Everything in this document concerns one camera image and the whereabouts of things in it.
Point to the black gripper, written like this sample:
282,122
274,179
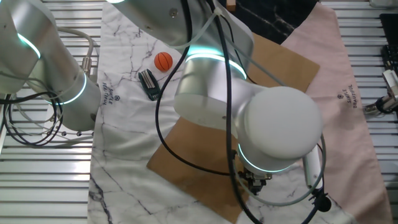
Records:
253,177

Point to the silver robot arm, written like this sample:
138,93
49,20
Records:
280,124

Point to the brown fibreboard sheet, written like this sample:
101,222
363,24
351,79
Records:
192,183

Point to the marble pink black cloth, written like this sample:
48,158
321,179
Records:
130,149

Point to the dark green hex key set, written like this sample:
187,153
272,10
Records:
150,84

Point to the orange mini basketball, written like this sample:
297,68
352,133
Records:
163,61

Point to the medium wooden cube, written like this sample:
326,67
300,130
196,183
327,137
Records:
230,5

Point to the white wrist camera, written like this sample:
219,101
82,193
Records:
312,169

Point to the grey camera on black clamp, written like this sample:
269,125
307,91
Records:
392,84

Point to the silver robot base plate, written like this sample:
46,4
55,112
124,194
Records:
71,133

